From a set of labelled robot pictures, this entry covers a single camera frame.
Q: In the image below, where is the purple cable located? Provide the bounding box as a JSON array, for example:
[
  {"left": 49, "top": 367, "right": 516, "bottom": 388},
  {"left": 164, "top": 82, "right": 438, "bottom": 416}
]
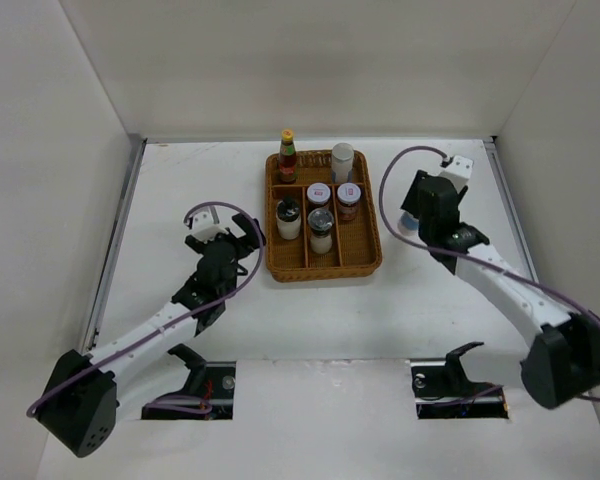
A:
[
  {"left": 378, "top": 145, "right": 600, "bottom": 404},
  {"left": 26, "top": 200, "right": 267, "bottom": 420}
]

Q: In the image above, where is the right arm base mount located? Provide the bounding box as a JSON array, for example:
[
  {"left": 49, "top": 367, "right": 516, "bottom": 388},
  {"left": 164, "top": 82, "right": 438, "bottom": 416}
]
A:
[{"left": 409, "top": 341, "right": 509, "bottom": 420}]

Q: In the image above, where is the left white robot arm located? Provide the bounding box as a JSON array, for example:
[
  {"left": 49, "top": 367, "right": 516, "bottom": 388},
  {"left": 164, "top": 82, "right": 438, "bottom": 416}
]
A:
[{"left": 27, "top": 202, "right": 266, "bottom": 458}]

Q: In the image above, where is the white blue-labelled bottle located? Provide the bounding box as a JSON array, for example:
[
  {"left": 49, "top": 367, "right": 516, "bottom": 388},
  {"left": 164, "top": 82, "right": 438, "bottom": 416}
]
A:
[{"left": 398, "top": 211, "right": 419, "bottom": 236}]

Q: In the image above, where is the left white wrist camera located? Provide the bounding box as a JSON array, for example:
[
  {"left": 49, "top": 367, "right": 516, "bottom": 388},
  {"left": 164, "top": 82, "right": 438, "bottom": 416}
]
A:
[{"left": 184, "top": 206, "right": 226, "bottom": 242}]

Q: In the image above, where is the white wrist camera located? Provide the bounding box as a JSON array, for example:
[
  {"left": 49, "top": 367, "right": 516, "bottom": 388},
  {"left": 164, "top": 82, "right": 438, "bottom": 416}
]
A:
[
  {"left": 184, "top": 206, "right": 226, "bottom": 242},
  {"left": 439, "top": 155, "right": 474, "bottom": 192}
]

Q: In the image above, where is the white grey-capped bottle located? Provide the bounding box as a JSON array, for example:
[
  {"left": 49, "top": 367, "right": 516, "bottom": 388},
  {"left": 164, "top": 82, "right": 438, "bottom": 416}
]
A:
[{"left": 331, "top": 142, "right": 355, "bottom": 184}]

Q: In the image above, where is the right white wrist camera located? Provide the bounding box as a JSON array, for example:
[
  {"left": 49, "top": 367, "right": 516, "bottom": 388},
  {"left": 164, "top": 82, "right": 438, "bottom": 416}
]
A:
[{"left": 439, "top": 155, "right": 474, "bottom": 192}]

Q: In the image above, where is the black-capped white shaker bottle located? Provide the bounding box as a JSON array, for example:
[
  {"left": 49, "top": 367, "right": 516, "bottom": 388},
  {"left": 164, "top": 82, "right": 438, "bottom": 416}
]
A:
[{"left": 275, "top": 196, "right": 301, "bottom": 240}]

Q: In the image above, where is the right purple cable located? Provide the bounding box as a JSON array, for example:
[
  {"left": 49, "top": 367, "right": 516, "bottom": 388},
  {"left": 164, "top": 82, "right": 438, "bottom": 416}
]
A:
[{"left": 378, "top": 145, "right": 600, "bottom": 404}]

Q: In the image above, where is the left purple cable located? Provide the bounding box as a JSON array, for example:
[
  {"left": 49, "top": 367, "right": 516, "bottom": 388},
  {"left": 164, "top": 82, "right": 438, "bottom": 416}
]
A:
[{"left": 26, "top": 200, "right": 267, "bottom": 420}]

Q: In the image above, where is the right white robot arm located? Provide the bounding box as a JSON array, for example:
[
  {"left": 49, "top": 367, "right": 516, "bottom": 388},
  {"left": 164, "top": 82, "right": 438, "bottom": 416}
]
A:
[{"left": 401, "top": 171, "right": 600, "bottom": 409}]

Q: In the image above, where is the clear-lidded white spice jar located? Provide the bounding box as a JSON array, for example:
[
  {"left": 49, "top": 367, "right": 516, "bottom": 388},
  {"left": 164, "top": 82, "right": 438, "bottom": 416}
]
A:
[{"left": 307, "top": 208, "right": 335, "bottom": 255}]

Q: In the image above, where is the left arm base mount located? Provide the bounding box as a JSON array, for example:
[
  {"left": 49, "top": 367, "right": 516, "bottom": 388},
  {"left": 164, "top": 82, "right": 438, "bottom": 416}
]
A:
[{"left": 140, "top": 344, "right": 237, "bottom": 421}]

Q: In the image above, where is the orange spice jar red label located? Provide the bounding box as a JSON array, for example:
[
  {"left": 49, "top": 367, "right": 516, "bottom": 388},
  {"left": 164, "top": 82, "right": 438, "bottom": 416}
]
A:
[{"left": 336, "top": 183, "right": 362, "bottom": 221}]

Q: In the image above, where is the brown wicker divided basket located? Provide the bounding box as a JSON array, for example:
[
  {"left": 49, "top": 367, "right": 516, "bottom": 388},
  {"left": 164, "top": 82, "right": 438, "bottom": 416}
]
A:
[{"left": 265, "top": 150, "right": 382, "bottom": 283}]

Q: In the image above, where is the dark spice jar red label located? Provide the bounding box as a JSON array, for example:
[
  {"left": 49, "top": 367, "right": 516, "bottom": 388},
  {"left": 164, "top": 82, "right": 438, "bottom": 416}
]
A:
[{"left": 306, "top": 182, "right": 331, "bottom": 211}]

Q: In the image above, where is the yellow-capped sauce bottle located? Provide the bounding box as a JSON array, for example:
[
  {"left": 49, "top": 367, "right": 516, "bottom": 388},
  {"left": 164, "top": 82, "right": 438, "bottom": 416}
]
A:
[{"left": 278, "top": 129, "right": 297, "bottom": 183}]

